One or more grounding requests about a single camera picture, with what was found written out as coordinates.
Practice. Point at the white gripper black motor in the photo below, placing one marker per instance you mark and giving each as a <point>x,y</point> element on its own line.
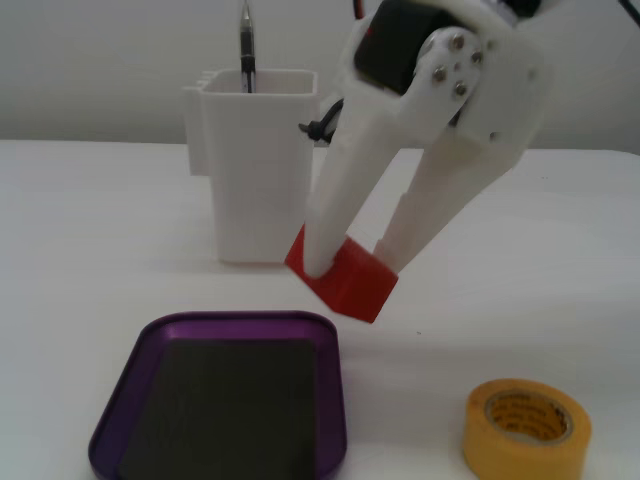
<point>452,65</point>

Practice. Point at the yellow tape roll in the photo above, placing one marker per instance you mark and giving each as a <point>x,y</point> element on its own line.
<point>500,450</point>

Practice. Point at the red rectangular cube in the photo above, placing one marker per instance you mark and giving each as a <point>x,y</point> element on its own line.
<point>360,290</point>

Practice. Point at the black ballpoint pen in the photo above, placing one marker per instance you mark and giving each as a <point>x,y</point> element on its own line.
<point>247,50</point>

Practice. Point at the white plastic pen holder box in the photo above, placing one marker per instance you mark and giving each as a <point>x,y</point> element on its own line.
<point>250,175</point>

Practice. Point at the purple tray with black pad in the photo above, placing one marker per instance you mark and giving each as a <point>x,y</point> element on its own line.
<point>225,410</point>

